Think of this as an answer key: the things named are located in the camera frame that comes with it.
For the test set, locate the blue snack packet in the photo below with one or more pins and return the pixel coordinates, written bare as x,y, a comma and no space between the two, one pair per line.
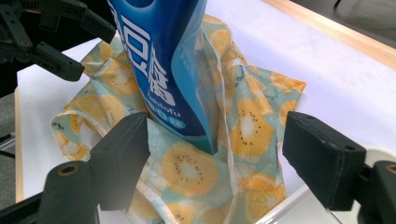
155,46

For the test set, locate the white plastic tray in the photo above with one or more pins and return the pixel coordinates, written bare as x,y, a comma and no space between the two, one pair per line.
295,211

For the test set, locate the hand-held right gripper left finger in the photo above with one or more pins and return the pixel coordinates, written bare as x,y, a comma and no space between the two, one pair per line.
124,155

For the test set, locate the lemon print fabric bag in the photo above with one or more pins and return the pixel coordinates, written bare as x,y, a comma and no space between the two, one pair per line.
193,174

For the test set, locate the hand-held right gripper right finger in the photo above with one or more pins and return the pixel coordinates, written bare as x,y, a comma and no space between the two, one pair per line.
323,161

